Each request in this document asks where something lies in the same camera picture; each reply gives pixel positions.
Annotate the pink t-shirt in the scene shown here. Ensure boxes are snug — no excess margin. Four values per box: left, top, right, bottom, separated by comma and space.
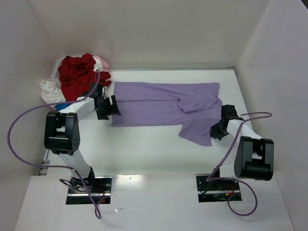
93, 56, 109, 72

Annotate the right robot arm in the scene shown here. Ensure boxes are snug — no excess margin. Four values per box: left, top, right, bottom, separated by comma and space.
206, 105, 274, 182

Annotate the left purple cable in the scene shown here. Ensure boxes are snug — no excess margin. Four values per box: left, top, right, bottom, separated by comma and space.
7, 69, 103, 220

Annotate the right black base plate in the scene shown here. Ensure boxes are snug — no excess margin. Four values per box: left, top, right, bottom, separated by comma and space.
196, 174, 242, 203

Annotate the blue t-shirt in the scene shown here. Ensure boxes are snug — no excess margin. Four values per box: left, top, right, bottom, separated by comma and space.
54, 103, 69, 111

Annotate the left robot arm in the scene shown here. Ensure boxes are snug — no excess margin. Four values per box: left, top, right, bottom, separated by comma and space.
44, 83, 121, 190

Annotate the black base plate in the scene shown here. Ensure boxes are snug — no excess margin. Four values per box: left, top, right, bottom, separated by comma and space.
196, 174, 242, 203
60, 176, 112, 205

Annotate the red t-shirt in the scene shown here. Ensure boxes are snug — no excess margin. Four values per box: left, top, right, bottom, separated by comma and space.
58, 53, 97, 101

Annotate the white t-shirt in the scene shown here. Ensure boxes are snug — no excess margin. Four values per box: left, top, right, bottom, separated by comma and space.
39, 79, 65, 104

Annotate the white laundry basket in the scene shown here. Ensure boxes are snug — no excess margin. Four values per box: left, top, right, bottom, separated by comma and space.
50, 56, 65, 79

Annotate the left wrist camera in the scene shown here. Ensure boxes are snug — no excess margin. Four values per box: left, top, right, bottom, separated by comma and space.
109, 95, 116, 106

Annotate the purple t-shirt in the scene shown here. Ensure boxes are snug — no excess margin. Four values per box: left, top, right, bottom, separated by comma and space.
112, 82, 222, 146

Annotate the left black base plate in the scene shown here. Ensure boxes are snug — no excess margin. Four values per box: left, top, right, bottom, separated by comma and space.
60, 176, 112, 205

